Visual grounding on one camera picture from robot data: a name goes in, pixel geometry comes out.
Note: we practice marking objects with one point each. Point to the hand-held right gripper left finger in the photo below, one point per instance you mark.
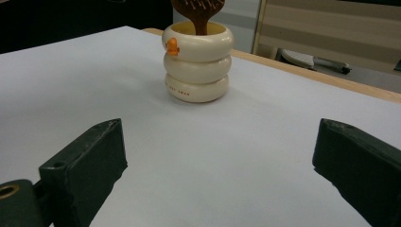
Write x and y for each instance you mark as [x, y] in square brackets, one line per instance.
[85, 164]

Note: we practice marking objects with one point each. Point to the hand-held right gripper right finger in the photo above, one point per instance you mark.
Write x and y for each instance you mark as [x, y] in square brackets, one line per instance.
[362, 170]

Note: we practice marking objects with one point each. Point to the cream ringed cup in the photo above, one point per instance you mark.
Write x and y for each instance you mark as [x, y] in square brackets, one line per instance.
[197, 72]

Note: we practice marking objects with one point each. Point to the wooden paddle hairbrush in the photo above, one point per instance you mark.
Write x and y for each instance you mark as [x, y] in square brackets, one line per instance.
[199, 12]

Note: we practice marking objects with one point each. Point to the dark teal tray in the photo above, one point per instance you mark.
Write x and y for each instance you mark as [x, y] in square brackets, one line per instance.
[398, 65]

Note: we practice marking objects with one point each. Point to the grey and white tool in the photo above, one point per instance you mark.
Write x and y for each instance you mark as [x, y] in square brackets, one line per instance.
[302, 58]

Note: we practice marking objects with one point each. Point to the beige striped wooden cabinet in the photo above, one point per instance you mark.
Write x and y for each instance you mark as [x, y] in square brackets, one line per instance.
[331, 31]

